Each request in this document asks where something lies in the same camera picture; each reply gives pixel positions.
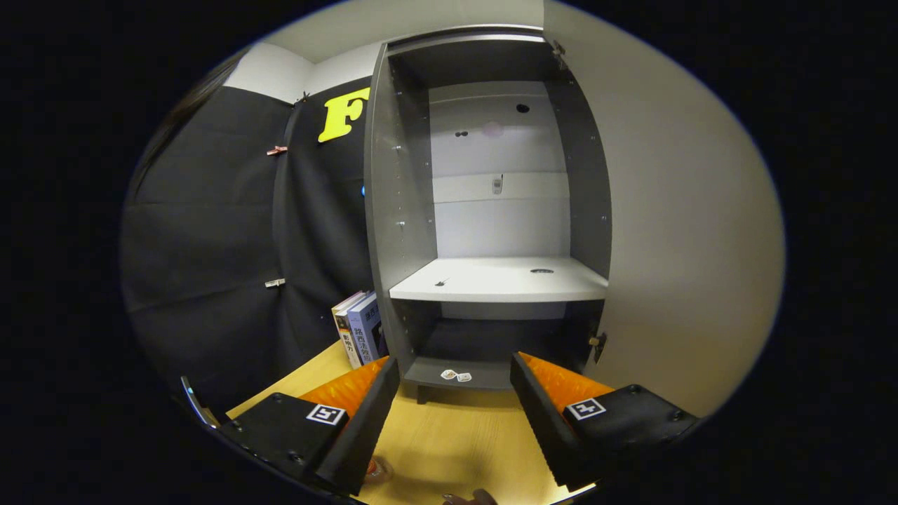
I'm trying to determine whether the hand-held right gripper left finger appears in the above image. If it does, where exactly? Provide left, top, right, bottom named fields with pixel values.
left=223, top=356, right=401, bottom=497

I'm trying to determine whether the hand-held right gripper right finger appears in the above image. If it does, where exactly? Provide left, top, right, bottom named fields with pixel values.
left=509, top=351, right=702, bottom=493

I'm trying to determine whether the beige cabinet door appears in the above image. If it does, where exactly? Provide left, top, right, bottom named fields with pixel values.
left=544, top=0, right=786, bottom=418

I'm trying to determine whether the light grey cabinet shelf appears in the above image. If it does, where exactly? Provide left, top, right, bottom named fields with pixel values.
left=389, top=256, right=610, bottom=304

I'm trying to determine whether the white yellow-print book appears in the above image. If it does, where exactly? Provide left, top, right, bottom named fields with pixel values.
left=334, top=298, right=362, bottom=370

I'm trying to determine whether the blue grey book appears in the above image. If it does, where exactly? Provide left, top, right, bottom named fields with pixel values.
left=347, top=293, right=388, bottom=367

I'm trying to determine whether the white brown book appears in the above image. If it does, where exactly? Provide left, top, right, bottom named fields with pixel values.
left=331, top=290, right=366, bottom=316

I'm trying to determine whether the black backdrop cloth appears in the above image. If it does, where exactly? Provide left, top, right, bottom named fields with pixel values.
left=121, top=77, right=376, bottom=415

